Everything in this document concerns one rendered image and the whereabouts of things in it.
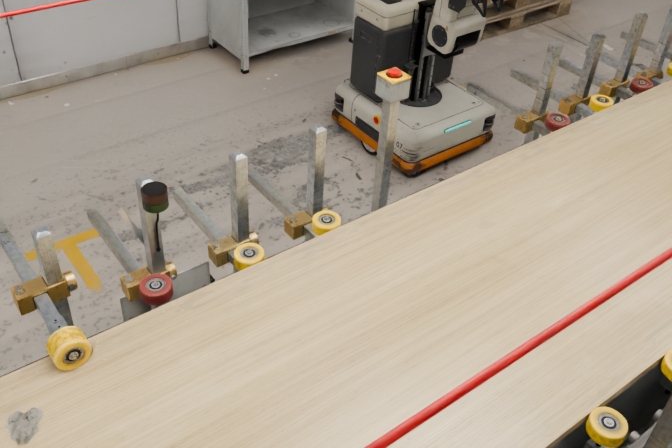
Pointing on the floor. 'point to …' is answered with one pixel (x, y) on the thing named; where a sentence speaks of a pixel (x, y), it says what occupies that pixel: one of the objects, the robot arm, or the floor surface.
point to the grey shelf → (278, 0)
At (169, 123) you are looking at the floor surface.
